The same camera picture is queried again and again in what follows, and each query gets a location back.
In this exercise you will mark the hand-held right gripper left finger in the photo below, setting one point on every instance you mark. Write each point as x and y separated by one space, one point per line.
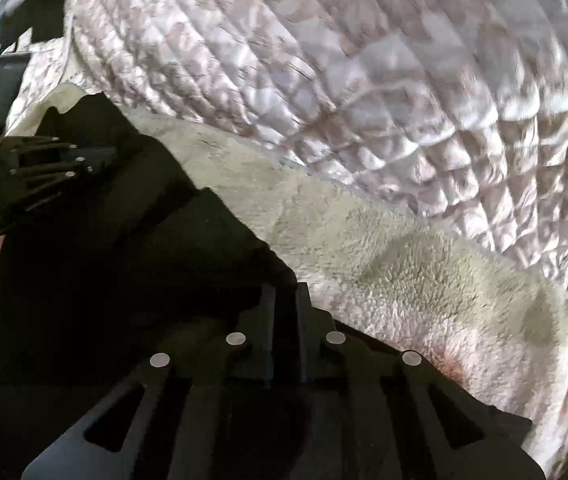
267 312

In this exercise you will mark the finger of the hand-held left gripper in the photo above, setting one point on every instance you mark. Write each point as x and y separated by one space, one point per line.
64 151
64 172

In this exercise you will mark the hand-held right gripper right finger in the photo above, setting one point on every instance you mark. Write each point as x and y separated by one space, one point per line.
304 312

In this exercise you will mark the black pants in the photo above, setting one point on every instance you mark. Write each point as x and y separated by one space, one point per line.
114 240

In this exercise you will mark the floral fleece blanket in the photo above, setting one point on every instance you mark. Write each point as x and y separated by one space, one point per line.
388 270

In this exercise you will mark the quilted beige bedspread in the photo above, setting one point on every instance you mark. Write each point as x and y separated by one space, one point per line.
314 60

